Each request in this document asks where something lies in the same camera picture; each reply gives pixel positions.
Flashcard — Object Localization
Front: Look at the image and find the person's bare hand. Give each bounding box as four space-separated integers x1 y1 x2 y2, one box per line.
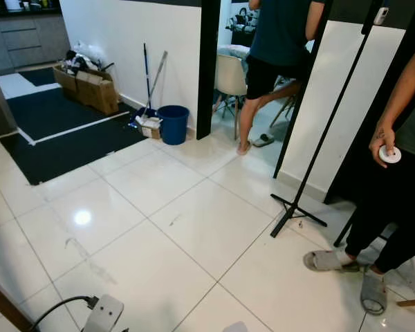
369 124 403 167

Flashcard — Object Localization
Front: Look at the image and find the white round disc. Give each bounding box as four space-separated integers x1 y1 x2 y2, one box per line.
378 145 403 165

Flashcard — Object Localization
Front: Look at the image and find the person in black trousers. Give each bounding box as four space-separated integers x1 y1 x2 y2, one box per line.
346 17 415 275

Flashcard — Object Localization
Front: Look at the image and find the large black floor mat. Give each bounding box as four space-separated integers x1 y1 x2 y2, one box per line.
0 89 147 186

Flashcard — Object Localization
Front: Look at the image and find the small black floor mat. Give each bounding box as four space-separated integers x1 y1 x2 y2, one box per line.
35 66 57 88

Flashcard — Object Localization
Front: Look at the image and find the black tripod stand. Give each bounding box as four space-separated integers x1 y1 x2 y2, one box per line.
270 0 390 239

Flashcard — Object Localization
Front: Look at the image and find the grey kitchen cabinet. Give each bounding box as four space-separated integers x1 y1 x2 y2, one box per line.
0 12 70 73

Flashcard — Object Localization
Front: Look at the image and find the loose grey slipper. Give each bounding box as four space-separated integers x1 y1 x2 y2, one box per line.
252 133 275 148

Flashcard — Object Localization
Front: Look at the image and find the worn grey slipper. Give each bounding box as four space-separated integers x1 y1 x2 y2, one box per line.
303 249 360 273
360 267 388 317

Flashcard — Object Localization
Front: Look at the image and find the large open cardboard box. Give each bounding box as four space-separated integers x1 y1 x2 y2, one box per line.
53 64 120 116

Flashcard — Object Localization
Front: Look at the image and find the person in teal shirt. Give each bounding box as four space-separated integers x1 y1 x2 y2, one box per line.
237 0 327 156

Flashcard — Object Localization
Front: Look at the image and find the white shell chair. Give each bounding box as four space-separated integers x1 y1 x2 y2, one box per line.
214 54 248 141

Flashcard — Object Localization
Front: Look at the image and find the brown wooden table leg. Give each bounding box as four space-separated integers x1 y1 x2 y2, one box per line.
0 275 37 332

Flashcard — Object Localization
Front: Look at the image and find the metal dish rack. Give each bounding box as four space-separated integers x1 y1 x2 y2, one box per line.
227 6 259 35

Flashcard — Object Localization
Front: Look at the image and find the small cardboard box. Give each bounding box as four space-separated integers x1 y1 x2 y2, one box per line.
140 117 163 140

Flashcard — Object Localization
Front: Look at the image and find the blue plastic bucket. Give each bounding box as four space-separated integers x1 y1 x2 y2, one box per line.
157 105 190 146

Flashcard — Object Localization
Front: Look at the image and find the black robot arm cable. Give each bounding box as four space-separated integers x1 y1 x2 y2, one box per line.
29 295 100 332

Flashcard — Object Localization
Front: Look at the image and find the mop with blue handle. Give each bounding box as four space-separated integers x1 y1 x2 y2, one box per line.
130 44 154 128

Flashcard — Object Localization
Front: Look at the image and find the broom with grey handle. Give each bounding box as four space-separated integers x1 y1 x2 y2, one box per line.
144 50 169 120

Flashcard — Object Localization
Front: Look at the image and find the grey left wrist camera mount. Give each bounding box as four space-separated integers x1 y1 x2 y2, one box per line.
82 294 125 332

